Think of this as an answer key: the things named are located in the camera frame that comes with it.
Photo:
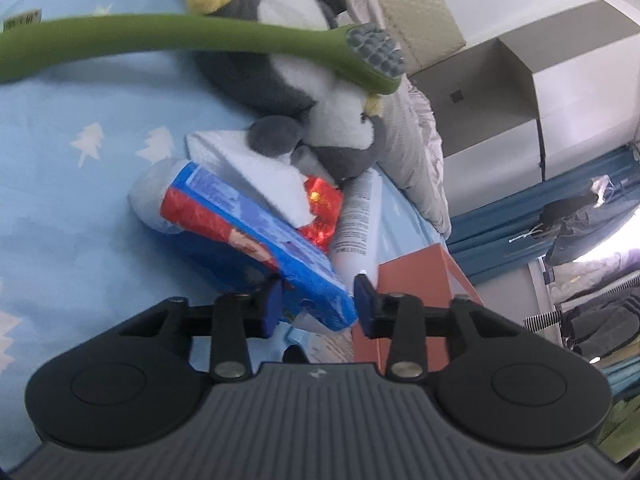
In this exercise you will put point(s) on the grey white cabinet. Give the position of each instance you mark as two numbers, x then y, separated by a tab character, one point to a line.
480	90

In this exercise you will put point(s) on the dark hanging jacket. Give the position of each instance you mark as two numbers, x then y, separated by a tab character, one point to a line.
575	230

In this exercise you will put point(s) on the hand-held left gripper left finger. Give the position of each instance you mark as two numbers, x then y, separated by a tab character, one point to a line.
272	306

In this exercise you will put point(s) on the striped black white garment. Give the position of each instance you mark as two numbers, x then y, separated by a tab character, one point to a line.
542	321

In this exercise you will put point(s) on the beige padded headboard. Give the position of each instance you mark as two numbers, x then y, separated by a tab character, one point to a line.
415	10

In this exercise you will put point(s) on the blue tree-print bed sheet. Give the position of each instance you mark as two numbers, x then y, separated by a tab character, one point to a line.
75	210

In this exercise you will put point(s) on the red foil tea packet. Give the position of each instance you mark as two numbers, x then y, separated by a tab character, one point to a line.
325	210

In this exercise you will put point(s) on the pile of hanging clothes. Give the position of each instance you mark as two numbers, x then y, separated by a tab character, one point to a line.
600	310

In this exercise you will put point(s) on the grey white penguin plush toy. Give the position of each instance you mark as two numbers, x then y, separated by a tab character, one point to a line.
240	75

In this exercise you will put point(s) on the blue curtain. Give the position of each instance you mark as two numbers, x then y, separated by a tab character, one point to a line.
500	230

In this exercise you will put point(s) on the white spray bottle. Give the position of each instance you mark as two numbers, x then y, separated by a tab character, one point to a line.
355	220

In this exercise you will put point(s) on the pink cardboard box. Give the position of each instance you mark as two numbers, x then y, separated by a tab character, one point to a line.
415	270

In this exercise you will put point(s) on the white cloth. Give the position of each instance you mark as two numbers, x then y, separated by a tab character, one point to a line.
260	180

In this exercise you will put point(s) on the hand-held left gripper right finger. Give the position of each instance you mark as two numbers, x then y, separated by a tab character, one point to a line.
364	301

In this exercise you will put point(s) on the blue red snack packet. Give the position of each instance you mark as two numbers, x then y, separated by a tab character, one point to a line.
280	245

